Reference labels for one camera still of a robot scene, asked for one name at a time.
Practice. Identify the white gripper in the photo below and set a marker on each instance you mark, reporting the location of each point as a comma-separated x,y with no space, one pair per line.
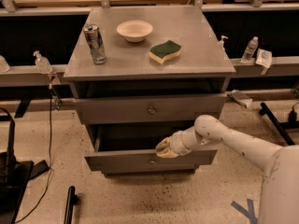
177,143

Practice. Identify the grey drawer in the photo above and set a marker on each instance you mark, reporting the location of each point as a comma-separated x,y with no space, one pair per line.
133,109
130,148

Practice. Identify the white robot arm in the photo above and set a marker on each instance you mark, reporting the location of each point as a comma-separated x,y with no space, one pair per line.
279,201

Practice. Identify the grey top drawer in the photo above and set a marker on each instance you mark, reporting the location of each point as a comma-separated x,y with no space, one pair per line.
133,109

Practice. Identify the grey drawer cabinet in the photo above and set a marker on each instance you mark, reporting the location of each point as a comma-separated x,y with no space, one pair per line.
201,68

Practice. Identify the grey folded cloth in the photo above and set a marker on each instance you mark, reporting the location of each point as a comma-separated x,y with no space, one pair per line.
241,98

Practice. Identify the green yellow sponge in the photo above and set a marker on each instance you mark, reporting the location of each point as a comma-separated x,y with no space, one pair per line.
165,51

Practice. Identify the black bar on floor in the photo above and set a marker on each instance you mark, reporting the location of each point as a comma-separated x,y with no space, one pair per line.
71,201

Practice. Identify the blue tape cross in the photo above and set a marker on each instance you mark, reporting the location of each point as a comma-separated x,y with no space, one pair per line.
248,212

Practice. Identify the small pump bottle right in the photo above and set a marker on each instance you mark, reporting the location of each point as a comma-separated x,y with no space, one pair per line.
222,41

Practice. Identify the black stand leg right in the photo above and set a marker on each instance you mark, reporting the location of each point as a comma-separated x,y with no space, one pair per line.
282,127

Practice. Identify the white bowl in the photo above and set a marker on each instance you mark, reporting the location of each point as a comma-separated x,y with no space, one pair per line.
134,31

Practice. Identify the clear water bottle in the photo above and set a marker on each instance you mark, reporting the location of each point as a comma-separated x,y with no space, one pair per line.
249,50

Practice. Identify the white paper packet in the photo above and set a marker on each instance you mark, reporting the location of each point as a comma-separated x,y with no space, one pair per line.
264,58

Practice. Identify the silver drink can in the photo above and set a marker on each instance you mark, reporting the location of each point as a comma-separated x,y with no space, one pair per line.
95,42

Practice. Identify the clear pump bottle left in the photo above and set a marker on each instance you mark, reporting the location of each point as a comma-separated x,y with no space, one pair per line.
42,63

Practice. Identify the black stand base left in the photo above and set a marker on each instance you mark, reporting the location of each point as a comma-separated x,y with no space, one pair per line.
14,176

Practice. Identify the clear bottle far left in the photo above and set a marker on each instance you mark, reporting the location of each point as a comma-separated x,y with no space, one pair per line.
4,66

